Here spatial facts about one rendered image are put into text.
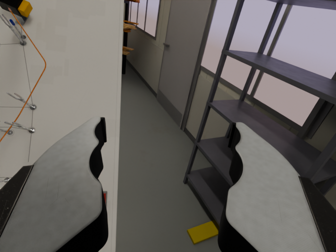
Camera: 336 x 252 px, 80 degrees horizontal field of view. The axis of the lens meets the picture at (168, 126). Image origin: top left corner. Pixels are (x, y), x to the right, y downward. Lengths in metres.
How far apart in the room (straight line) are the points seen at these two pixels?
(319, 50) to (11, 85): 1.70
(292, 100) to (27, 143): 1.68
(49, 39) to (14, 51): 0.11
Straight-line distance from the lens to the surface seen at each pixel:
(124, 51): 4.66
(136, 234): 1.88
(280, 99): 1.88
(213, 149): 1.91
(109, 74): 0.75
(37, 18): 0.87
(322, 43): 1.76
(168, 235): 1.91
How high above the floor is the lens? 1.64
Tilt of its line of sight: 31 degrees down
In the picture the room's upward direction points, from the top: 11 degrees clockwise
